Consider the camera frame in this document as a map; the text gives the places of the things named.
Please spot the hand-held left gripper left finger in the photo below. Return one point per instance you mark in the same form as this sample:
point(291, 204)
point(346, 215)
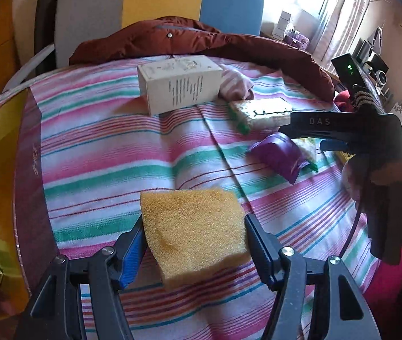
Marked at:
point(132, 258)

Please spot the maroon jacket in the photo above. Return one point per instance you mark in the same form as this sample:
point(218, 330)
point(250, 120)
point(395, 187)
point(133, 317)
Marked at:
point(194, 40)

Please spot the grey bed rail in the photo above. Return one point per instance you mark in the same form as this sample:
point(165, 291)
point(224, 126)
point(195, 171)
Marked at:
point(31, 63)

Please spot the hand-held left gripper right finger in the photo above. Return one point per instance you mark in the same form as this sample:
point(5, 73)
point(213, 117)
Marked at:
point(264, 255)

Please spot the yellow patterned sock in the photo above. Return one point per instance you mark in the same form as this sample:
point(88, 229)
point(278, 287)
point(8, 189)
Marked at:
point(343, 155)

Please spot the maroon box with gold lining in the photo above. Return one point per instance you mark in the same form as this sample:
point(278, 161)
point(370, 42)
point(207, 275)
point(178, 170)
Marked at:
point(31, 184)

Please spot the pink patterned curtain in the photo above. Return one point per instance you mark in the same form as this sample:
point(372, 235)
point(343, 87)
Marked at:
point(339, 14)

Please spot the grey yellow blue headboard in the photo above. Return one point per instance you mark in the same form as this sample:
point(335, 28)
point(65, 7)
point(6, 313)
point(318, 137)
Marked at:
point(162, 3)

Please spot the purple storage box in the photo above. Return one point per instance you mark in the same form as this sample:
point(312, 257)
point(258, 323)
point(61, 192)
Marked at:
point(297, 39)

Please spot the purple pouch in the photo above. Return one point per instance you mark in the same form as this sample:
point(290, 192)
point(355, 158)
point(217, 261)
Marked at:
point(279, 156)

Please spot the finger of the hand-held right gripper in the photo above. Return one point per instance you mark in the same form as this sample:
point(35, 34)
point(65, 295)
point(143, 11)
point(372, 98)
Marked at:
point(310, 124)
point(335, 147)

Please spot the striped bed sheet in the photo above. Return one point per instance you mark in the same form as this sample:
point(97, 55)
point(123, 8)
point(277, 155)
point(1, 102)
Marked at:
point(133, 156)

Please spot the black post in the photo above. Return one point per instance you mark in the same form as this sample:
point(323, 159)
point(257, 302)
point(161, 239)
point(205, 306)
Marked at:
point(47, 17)

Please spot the green white scouring sponge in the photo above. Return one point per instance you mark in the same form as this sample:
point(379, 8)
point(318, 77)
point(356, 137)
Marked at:
point(261, 113)

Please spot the white carton box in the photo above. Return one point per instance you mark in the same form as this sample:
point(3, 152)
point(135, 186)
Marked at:
point(179, 85)

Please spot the pink striped cloth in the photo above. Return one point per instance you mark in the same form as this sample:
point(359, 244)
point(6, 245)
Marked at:
point(234, 83)

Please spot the yellow sponge block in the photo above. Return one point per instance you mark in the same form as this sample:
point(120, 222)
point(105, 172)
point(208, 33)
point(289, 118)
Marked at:
point(194, 230)

